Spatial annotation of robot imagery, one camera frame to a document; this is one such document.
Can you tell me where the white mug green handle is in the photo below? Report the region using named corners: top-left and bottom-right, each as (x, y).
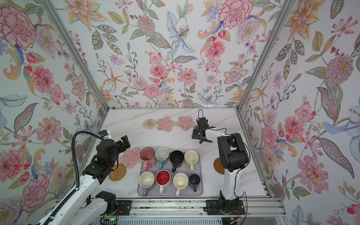
top-left (184, 151), bottom-right (199, 172)

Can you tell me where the white mug grey handle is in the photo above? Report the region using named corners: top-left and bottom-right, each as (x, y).
top-left (138, 171), bottom-right (155, 197)

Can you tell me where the grey rectangular tray mat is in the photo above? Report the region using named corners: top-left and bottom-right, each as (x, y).
top-left (137, 147), bottom-right (203, 198)

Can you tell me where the round beige patterned coaster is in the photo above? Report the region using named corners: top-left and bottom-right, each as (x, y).
top-left (143, 119), bottom-right (157, 130)

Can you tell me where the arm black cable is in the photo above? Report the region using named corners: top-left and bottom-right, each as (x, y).
top-left (42, 130), bottom-right (105, 225)
top-left (197, 109), bottom-right (252, 225)

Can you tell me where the black mug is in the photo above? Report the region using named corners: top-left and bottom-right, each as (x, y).
top-left (169, 151), bottom-right (184, 173)

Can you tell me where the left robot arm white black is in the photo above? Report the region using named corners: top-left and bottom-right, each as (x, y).
top-left (38, 130), bottom-right (131, 225)

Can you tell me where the red interior white mug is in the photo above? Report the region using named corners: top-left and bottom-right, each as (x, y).
top-left (155, 170), bottom-right (171, 194)

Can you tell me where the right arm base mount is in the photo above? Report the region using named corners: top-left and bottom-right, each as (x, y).
top-left (203, 196), bottom-right (246, 216)

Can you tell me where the white mug blue handle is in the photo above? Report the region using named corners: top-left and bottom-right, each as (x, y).
top-left (155, 148), bottom-right (170, 170)

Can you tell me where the round woven cork coaster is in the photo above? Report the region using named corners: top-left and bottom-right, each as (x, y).
top-left (109, 164), bottom-right (127, 182)

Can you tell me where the pink flower coaster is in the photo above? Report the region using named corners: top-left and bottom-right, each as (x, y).
top-left (119, 147), bottom-right (142, 169)
top-left (157, 116), bottom-right (176, 132)
top-left (175, 116), bottom-right (195, 131)

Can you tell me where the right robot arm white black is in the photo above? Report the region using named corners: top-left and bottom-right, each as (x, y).
top-left (192, 117), bottom-right (250, 207)

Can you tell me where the cream mug pink handle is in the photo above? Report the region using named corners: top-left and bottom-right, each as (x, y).
top-left (173, 173), bottom-right (188, 197)

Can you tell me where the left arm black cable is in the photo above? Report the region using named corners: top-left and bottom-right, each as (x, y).
top-left (42, 130), bottom-right (105, 225)

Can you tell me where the aluminium front rail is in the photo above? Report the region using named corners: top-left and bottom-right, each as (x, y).
top-left (46, 197), bottom-right (287, 218)

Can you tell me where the round wooden coaster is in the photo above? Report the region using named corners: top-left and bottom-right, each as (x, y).
top-left (213, 158), bottom-right (225, 175)

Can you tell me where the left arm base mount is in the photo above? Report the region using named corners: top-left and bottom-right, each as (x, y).
top-left (94, 191), bottom-right (132, 216)

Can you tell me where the small dark navy mug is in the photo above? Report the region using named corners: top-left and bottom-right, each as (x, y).
top-left (188, 174), bottom-right (201, 192)

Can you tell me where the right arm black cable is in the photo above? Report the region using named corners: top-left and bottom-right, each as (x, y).
top-left (197, 109), bottom-right (252, 225)

